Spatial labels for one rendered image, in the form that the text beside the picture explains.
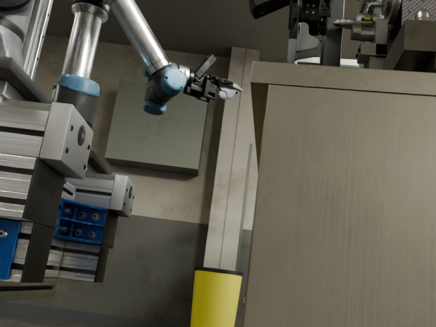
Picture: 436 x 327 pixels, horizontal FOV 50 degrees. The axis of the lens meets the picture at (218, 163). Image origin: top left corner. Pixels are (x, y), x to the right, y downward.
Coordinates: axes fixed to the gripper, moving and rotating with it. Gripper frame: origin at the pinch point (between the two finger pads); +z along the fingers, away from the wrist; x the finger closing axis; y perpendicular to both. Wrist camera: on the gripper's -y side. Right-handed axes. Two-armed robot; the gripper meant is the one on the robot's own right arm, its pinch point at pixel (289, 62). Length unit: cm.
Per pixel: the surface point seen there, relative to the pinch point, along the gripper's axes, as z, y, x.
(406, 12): -19.3, 24.8, 9.7
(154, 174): -57, -127, 374
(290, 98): 14.6, 0.8, -16.0
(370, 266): 39.5, 14.1, -16.0
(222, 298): 56, -36, 317
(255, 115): 12.3, -5.4, -1.0
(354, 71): 9.2, 10.4, -16.0
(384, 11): -23.1, 21.3, 15.6
